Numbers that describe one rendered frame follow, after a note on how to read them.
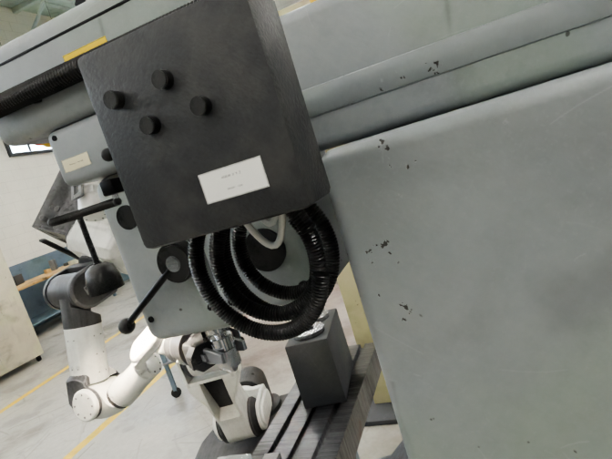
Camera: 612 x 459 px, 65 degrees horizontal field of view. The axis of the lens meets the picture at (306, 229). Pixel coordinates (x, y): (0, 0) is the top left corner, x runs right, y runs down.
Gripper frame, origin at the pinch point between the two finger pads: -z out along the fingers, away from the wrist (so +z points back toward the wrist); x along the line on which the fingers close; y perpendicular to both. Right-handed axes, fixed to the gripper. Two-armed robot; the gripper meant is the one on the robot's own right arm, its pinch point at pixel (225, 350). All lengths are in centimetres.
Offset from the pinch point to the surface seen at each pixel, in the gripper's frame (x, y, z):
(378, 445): 114, 124, 80
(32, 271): 207, 37, 922
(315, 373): 28.9, 23.4, 9.8
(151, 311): -11.3, -14.0, 0.8
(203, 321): -7.1, -10.2, -8.2
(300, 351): 27.7, 16.5, 11.7
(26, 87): -18, -56, 0
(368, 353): 57, 33, 15
